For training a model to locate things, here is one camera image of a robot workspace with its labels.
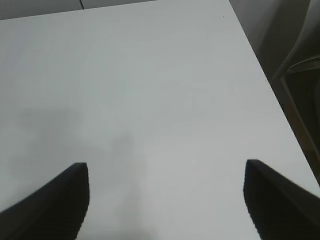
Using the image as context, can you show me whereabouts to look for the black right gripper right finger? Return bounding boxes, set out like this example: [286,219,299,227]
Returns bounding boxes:
[243,159,320,240]

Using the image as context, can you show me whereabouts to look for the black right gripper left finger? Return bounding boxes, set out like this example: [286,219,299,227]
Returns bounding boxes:
[0,162,90,240]

